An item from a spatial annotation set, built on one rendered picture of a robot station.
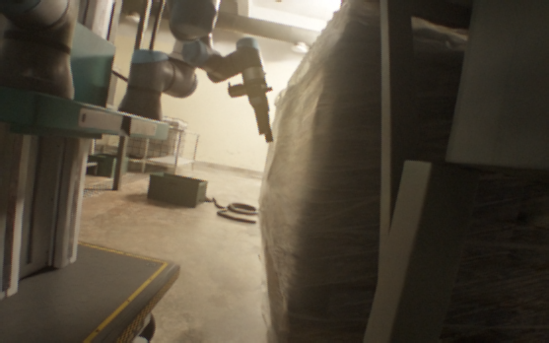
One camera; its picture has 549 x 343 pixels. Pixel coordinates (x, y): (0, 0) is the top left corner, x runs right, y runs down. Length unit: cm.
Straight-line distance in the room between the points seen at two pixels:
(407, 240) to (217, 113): 942
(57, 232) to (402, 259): 105
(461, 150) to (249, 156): 937
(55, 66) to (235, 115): 897
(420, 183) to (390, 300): 9
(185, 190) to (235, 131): 589
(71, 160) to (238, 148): 856
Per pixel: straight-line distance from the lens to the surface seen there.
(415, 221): 25
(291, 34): 924
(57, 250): 119
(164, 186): 392
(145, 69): 114
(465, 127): 20
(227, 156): 956
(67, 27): 73
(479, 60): 21
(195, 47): 101
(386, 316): 27
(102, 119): 82
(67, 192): 113
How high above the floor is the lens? 80
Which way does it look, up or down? 5 degrees down
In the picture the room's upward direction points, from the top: 10 degrees clockwise
